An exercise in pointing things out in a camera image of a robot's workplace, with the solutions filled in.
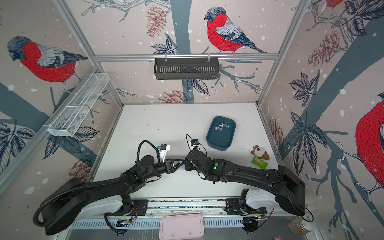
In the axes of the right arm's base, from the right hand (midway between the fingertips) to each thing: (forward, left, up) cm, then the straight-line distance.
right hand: (182, 160), depth 78 cm
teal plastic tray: (+27, -23, -12) cm, 37 cm away
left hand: (-3, -1, +3) cm, 4 cm away
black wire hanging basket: (+63, +7, +17) cm, 66 cm away
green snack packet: (+6, -45, -12) cm, 47 cm away
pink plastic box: (-27, -2, -11) cm, 29 cm away
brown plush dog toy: (+12, -46, -11) cm, 49 cm away
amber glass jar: (-25, -52, -6) cm, 58 cm away
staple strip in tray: (+30, -20, -12) cm, 38 cm away
